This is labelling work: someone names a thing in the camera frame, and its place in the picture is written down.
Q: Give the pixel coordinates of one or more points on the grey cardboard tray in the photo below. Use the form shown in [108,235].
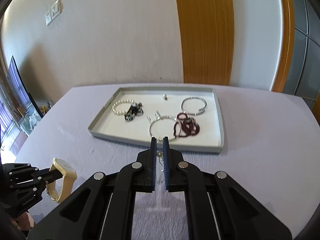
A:
[189,117]

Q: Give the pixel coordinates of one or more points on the silver open cuff bangle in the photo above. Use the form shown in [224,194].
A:
[194,105]

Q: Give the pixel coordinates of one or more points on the white wall switch plate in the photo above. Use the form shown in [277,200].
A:
[54,11]

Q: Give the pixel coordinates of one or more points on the lavender bed sheet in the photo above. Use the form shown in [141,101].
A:
[271,147]

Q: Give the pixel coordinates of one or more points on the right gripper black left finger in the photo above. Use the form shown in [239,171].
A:
[140,176]

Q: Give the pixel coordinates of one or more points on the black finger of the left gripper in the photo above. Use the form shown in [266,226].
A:
[47,176]

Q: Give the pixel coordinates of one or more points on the purple window curtain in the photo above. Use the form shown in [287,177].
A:
[19,113]

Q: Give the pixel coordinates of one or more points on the orange wooden door frame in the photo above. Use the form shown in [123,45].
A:
[207,40]

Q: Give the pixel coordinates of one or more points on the person's left hand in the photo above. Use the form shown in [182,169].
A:
[24,222]

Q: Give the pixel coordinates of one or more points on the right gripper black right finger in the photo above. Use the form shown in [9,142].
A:
[179,175]

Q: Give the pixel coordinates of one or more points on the single pearl pendant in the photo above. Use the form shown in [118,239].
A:
[165,97]

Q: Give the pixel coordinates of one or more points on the large thin silver bangle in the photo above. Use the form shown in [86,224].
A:
[164,126]

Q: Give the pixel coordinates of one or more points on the cream yellow wristwatch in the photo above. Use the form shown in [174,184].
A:
[61,188]

